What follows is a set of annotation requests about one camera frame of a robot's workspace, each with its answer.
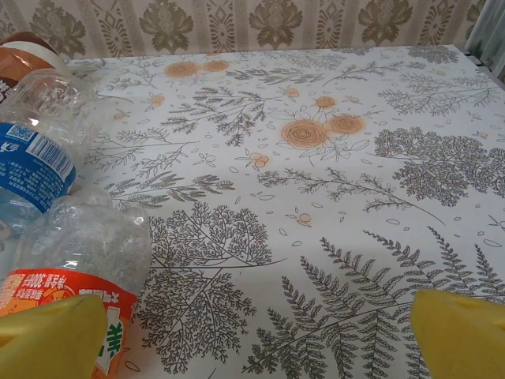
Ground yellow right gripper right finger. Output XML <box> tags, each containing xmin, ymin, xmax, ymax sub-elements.
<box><xmin>410</xmin><ymin>287</ymin><xmax>505</xmax><ymax>379</ymax></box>

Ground orange label plastic bottle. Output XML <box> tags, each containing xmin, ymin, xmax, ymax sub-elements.
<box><xmin>0</xmin><ymin>185</ymin><xmax>153</xmax><ymax>379</ymax></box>

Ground brown label plastic bottle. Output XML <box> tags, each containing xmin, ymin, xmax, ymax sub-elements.
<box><xmin>0</xmin><ymin>31</ymin><xmax>74</xmax><ymax>103</ymax></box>

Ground blue white label plastic bottle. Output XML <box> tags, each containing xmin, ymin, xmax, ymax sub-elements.
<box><xmin>0</xmin><ymin>66</ymin><xmax>99</xmax><ymax>238</ymax></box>

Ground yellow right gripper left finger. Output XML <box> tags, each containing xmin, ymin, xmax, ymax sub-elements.
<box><xmin>0</xmin><ymin>294</ymin><xmax>110</xmax><ymax>379</ymax></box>

